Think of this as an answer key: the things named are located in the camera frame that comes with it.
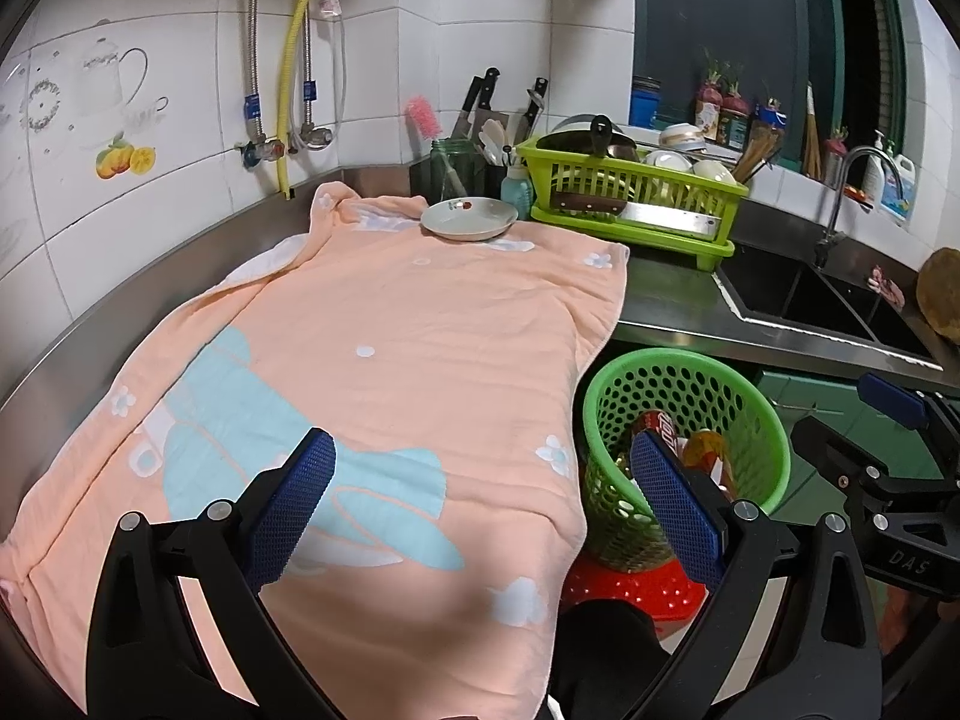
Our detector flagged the yellow plastic wrapper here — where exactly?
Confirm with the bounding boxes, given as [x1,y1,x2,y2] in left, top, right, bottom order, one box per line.
[680,431,737,499]

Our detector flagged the red cola can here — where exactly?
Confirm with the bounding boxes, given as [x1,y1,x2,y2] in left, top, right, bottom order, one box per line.
[631,410,685,457]

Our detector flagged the green plastic trash basket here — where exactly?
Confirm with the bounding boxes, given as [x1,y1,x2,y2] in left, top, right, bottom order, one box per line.
[583,348,791,572]

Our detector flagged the person hand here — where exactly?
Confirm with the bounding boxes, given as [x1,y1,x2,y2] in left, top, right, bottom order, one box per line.
[877,585,958,670]

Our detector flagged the steel sink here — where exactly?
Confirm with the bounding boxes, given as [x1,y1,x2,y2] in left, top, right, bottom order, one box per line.
[718,245,940,371]

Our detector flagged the chrome faucet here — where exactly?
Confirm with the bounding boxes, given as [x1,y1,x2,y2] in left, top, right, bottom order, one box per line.
[812,145,907,272]

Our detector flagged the cleaver knife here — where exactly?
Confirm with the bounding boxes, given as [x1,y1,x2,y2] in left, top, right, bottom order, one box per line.
[550,192,721,241]

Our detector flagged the green dish rack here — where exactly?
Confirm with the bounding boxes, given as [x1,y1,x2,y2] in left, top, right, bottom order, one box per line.
[517,138,747,271]

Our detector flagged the peach pink towel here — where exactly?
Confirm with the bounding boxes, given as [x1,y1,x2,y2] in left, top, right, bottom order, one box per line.
[2,182,628,718]

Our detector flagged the white ceramic plate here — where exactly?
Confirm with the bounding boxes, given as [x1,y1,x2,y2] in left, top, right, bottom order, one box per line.
[420,197,517,242]

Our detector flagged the dark green utensil holder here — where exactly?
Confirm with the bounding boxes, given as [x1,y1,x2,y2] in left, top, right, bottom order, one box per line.
[409,138,506,205]

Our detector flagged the pink bottle brush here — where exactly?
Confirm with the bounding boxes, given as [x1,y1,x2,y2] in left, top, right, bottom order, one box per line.
[405,96,467,197]

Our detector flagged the yellow gas hose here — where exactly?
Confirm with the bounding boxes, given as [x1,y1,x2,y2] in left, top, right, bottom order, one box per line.
[275,0,329,200]

